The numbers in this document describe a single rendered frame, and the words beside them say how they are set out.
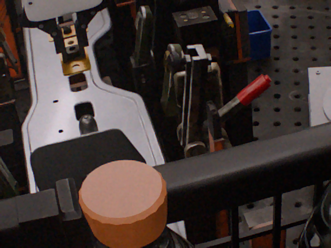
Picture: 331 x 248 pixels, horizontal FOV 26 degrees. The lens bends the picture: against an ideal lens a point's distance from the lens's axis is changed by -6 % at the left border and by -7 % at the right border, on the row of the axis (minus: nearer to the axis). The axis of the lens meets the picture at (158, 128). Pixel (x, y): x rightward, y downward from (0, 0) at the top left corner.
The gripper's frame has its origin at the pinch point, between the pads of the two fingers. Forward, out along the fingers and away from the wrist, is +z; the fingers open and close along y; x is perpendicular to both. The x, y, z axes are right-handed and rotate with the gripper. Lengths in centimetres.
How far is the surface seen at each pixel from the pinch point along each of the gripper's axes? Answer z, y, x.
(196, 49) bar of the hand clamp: 6.1, -16.4, -0.2
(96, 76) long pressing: 27.1, -3.7, -28.6
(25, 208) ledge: -27, 5, 57
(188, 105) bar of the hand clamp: 15.9, -14.5, -0.8
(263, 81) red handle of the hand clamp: 13.0, -25.4, 1.0
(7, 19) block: 37, 13, -76
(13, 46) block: 46, 14, -76
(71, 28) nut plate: 27, -1, -46
